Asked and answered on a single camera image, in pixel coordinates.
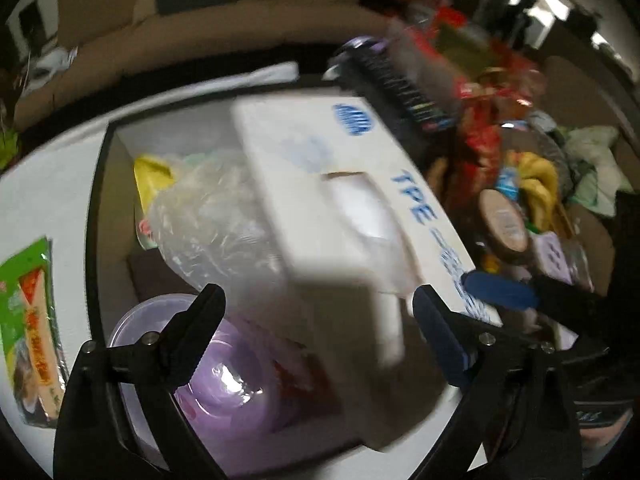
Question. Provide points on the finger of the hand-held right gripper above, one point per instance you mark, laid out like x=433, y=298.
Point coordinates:
x=500, y=290

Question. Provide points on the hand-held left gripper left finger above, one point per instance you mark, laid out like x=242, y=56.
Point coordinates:
x=195, y=330

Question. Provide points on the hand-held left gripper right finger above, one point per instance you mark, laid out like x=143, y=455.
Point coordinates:
x=440, y=330

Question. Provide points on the black storage box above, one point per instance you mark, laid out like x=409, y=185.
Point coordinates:
x=97, y=210

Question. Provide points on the green sushi kit packet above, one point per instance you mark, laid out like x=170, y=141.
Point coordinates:
x=30, y=320

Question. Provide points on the white blue glove box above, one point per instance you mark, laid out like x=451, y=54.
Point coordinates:
x=320, y=200

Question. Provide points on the purple bowl with clear lid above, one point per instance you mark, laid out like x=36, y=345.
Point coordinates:
x=235, y=375

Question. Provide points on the white purple small box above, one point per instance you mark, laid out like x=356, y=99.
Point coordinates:
x=552, y=257

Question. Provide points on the jar with brown lid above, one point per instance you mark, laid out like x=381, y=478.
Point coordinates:
x=502, y=222

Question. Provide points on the dark brown box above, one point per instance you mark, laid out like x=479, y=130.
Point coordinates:
x=155, y=275

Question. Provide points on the crumpled clear plastic bag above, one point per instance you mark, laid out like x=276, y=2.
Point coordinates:
x=215, y=220

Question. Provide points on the bunch of bananas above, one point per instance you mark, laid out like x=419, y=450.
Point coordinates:
x=540, y=185

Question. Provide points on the pale green cloth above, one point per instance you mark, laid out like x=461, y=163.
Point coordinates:
x=592, y=160

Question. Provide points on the pile of red snack packets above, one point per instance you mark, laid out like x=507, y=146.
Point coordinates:
x=475, y=85

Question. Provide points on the black remote control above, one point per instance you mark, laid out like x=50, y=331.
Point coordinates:
x=400, y=85

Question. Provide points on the purple round device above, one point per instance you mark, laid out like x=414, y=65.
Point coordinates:
x=360, y=46

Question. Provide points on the brown sofa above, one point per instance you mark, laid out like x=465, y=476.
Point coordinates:
x=200, y=40

